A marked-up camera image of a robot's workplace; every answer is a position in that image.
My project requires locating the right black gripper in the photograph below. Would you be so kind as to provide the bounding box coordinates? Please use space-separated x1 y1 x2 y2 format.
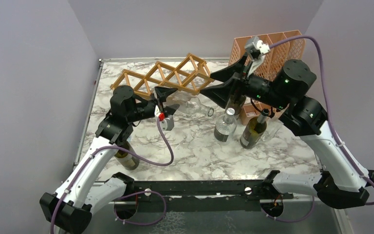
200 52 290 111

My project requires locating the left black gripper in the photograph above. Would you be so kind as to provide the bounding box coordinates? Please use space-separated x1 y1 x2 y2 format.
127 87 180 123

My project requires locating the green wine bottle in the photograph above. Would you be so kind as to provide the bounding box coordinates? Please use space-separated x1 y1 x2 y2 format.
240 108 269 149
114 141 140 171
225 94 246 119

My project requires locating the slim clear glass bottle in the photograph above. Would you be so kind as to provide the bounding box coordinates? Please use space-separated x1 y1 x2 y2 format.
172 92 214 117

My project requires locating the wooden lattice wine rack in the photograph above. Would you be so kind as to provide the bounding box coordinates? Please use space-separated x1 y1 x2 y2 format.
110 53 214 99

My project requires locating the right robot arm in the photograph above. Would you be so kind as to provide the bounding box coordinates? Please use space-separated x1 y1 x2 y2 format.
201 58 374 209

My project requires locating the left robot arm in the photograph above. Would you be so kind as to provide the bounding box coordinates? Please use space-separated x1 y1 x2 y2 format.
39 85 178 234

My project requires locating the clear bottle silver cap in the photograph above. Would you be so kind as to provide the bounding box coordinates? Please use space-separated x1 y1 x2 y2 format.
213 108 238 143

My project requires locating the frosted clear bottle right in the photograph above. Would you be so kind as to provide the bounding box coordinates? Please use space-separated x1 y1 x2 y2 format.
261 118 283 142

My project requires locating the peach plastic file organizer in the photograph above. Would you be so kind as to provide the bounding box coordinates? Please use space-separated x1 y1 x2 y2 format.
228 30 306 125

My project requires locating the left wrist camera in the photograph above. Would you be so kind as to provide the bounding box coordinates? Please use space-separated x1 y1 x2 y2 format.
154 105 174 131

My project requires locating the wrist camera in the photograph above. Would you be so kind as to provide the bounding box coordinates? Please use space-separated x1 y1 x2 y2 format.
244 36 270 77
154 105 174 131

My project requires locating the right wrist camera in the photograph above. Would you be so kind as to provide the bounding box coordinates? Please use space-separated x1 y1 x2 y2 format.
244 36 270 77

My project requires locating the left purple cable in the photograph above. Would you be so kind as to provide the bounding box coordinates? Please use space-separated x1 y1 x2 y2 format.
50 119 175 234

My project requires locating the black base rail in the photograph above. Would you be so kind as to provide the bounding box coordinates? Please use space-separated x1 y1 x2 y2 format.
112 172 294 218

